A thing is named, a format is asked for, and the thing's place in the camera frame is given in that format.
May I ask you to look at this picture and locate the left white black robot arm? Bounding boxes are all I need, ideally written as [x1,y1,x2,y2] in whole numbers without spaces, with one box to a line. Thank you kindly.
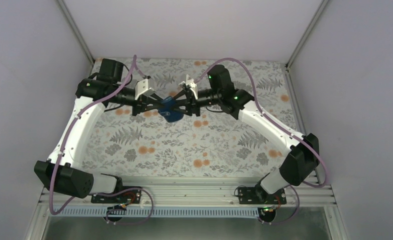
[34,58,162,199]

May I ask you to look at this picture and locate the slotted cable duct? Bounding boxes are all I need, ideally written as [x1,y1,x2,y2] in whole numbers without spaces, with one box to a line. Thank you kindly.
[57,206,259,219]

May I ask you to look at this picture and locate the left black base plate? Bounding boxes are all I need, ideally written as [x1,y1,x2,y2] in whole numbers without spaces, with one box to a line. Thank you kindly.
[91,186,142,205]

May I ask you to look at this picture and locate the blue leather card holder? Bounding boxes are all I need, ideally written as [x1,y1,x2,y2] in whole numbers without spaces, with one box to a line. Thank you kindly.
[157,96,184,123]

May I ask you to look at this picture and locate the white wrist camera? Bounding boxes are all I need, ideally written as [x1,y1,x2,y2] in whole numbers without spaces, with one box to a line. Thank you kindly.
[179,74,199,100]
[134,78,154,100]

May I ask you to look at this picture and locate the aluminium rail frame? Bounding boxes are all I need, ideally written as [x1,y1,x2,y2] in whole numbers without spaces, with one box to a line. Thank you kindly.
[39,177,337,208]

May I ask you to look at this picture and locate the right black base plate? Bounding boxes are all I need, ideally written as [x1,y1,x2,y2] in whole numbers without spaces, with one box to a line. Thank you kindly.
[233,185,287,205]

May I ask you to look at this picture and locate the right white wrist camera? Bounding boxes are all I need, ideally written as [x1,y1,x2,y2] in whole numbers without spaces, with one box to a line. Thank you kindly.
[179,74,199,100]

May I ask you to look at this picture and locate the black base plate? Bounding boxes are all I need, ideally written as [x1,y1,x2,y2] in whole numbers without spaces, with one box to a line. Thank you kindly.
[91,186,142,205]
[233,185,287,205]

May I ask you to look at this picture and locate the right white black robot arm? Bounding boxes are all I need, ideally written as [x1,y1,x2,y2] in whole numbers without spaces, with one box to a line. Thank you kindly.
[167,64,320,194]

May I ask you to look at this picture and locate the floral patterned table mat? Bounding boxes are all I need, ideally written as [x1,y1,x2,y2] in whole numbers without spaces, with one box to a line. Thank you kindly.
[79,58,297,178]

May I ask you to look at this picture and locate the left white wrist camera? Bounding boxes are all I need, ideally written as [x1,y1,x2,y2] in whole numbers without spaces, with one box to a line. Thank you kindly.
[134,78,154,100]

